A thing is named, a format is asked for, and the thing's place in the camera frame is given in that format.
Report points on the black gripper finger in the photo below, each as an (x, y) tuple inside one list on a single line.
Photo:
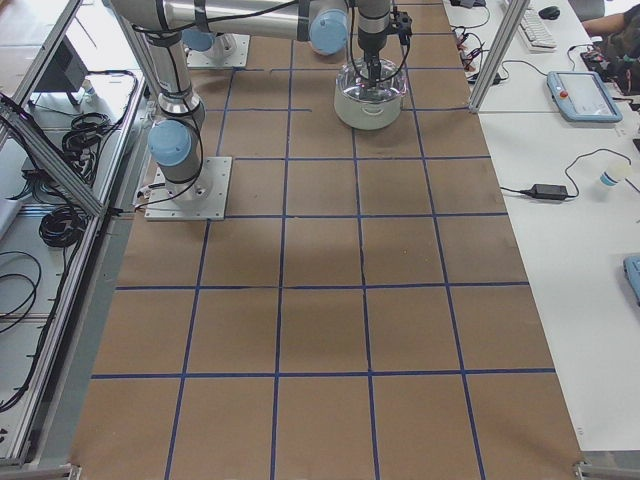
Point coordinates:
[(375, 68), (368, 61)]

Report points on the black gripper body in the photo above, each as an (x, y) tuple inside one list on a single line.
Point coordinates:
[(370, 44)]

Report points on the glass pot lid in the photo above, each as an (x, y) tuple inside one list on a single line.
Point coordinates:
[(354, 82)]

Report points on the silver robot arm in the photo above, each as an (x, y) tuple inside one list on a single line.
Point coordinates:
[(174, 142), (205, 40)]

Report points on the white cooking pot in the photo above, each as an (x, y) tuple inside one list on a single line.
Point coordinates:
[(365, 114)]

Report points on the white keyboard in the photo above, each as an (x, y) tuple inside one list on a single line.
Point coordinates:
[(535, 34)]

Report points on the black computer mouse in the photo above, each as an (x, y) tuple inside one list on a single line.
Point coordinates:
[(549, 13)]

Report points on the blue teach pendant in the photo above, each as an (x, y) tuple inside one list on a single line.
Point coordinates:
[(582, 97)]

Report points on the black power adapter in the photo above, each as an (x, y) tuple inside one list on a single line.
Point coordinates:
[(547, 192)]

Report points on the person in camouflage clothing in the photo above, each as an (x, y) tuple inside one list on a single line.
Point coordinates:
[(618, 50)]

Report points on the brown paper table cover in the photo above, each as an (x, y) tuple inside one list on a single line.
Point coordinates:
[(362, 312)]

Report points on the white paper cup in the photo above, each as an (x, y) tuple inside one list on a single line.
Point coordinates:
[(614, 174)]

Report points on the dark grey box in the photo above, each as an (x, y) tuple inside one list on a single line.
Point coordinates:
[(65, 73)]

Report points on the blue device at edge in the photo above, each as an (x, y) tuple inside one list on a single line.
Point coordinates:
[(631, 268)]

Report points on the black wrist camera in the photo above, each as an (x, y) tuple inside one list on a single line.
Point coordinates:
[(403, 25)]

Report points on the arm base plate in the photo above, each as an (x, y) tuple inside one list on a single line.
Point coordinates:
[(205, 200), (227, 51)]

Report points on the aluminium frame post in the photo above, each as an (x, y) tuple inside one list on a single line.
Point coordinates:
[(500, 44)]

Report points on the aluminium frame rail left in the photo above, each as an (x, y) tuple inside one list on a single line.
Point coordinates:
[(45, 155)]

